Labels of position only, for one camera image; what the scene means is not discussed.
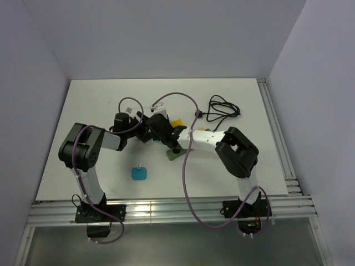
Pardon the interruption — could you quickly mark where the yellow cube socket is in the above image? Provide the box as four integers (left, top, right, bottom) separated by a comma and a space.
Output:
170, 119, 184, 127

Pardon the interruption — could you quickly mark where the green power strip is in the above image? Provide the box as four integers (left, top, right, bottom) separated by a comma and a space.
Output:
165, 127, 213, 162

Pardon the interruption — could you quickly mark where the blue plug adapter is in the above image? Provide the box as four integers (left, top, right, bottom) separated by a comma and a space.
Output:
131, 165, 148, 181

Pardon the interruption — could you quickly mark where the black power cord with plug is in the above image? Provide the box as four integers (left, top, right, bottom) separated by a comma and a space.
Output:
194, 94, 241, 131

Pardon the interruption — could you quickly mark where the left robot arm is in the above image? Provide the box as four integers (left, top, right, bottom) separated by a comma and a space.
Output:
58, 111, 151, 221

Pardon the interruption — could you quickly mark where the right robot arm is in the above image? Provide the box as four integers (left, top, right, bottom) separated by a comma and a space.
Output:
146, 114, 260, 216

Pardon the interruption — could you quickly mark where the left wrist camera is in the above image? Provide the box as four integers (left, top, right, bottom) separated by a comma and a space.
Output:
125, 107, 133, 114

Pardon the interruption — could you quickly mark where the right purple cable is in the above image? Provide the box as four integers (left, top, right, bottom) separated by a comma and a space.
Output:
151, 92, 271, 236

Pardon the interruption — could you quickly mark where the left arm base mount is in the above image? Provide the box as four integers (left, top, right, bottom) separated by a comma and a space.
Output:
74, 204, 126, 243

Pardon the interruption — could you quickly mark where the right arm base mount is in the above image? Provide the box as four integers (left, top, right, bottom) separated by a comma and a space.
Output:
220, 199, 272, 238

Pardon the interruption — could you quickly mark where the aluminium rail frame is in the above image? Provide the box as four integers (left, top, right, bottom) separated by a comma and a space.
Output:
15, 79, 333, 265

